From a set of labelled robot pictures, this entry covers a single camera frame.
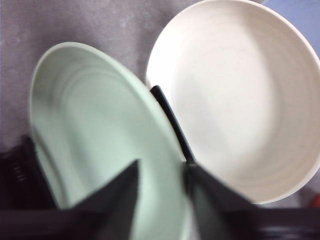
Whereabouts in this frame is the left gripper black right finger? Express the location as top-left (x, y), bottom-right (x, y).
top-left (186, 163), bottom-right (320, 240)

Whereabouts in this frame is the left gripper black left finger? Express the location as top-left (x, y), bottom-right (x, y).
top-left (0, 159), bottom-right (140, 240)

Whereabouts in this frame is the green round plate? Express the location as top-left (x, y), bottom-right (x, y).
top-left (29, 41), bottom-right (195, 240)

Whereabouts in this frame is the black plate rack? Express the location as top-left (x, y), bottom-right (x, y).
top-left (0, 85), bottom-right (195, 212)

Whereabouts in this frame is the cream white round plate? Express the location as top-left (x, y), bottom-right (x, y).
top-left (145, 0), bottom-right (320, 205)

